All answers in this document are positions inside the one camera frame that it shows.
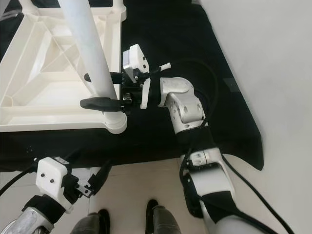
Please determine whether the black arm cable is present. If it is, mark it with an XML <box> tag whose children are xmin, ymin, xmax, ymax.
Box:
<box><xmin>146</xmin><ymin>58</ymin><xmax>295</xmax><ymax>234</ymax></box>
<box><xmin>0</xmin><ymin>166</ymin><xmax>39</xmax><ymax>196</ymax></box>

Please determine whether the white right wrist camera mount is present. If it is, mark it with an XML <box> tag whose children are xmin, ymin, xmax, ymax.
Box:
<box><xmin>122</xmin><ymin>44</ymin><xmax>152</xmax><ymax>110</ymax></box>

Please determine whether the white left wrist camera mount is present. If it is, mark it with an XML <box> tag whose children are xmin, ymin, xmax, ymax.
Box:
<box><xmin>37</xmin><ymin>157</ymin><xmax>70</xmax><ymax>203</ymax></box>

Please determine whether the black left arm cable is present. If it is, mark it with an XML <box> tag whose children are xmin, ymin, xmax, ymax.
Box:
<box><xmin>0</xmin><ymin>166</ymin><xmax>39</xmax><ymax>196</ymax></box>

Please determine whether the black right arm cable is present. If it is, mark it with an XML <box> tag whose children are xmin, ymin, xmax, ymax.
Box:
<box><xmin>146</xmin><ymin>58</ymin><xmax>295</xmax><ymax>234</ymax></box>

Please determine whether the clear tape strip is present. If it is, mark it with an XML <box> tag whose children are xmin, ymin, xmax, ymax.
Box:
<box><xmin>0</xmin><ymin>10</ymin><xmax>25</xmax><ymax>22</ymax></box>
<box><xmin>224</xmin><ymin>78</ymin><xmax>240</xmax><ymax>94</ymax></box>

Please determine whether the black tablecloth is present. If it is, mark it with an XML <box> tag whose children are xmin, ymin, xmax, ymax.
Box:
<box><xmin>0</xmin><ymin>0</ymin><xmax>264</xmax><ymax>172</ymax></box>

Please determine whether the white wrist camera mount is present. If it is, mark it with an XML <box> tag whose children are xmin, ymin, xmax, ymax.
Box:
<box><xmin>37</xmin><ymin>157</ymin><xmax>70</xmax><ymax>203</ymax></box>
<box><xmin>122</xmin><ymin>44</ymin><xmax>152</xmax><ymax>110</ymax></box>

